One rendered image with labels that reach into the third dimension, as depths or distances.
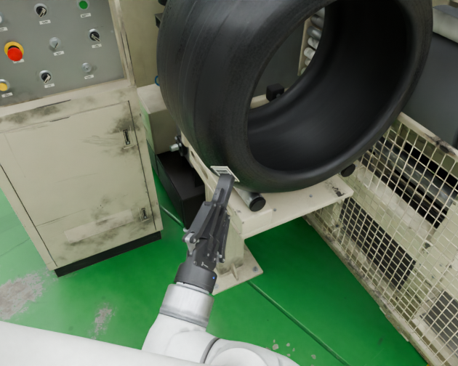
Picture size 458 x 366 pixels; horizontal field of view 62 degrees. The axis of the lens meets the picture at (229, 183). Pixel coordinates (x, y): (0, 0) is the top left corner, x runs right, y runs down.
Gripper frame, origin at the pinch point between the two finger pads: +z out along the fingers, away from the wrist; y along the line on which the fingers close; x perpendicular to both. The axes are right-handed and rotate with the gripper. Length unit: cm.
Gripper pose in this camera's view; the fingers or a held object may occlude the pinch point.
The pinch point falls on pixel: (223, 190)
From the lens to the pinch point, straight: 78.4
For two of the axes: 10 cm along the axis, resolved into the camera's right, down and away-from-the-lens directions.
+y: 4.4, 4.7, 7.6
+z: 2.7, -8.8, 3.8
